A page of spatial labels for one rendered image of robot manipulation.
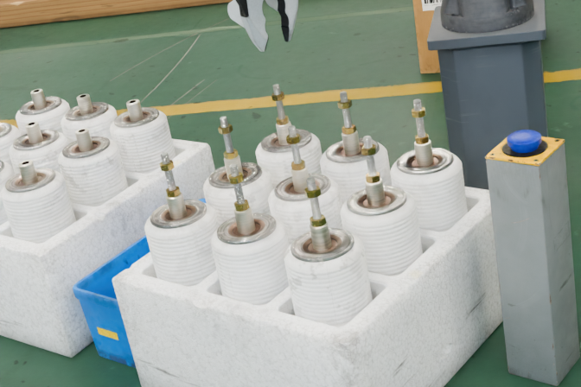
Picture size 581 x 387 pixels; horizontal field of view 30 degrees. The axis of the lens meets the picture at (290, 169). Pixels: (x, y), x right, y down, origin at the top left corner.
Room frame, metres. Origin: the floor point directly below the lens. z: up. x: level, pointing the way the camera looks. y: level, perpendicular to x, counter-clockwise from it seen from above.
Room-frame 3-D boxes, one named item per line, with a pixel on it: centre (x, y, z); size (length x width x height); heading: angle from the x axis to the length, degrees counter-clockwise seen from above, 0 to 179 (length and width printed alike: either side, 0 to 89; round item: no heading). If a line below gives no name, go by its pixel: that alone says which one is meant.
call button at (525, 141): (1.16, -0.28, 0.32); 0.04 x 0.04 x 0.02
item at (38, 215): (1.50, 0.38, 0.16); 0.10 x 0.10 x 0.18
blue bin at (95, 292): (1.46, 0.21, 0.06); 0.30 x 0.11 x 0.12; 139
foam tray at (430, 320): (1.30, -0.01, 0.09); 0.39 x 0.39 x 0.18; 48
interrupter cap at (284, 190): (1.30, -0.01, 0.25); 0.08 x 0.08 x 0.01
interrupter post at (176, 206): (1.29, 0.16, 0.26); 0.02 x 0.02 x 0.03
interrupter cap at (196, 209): (1.29, 0.16, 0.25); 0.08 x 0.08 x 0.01
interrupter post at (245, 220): (1.21, 0.07, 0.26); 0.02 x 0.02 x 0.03
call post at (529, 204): (1.16, -0.28, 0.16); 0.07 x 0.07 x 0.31; 48
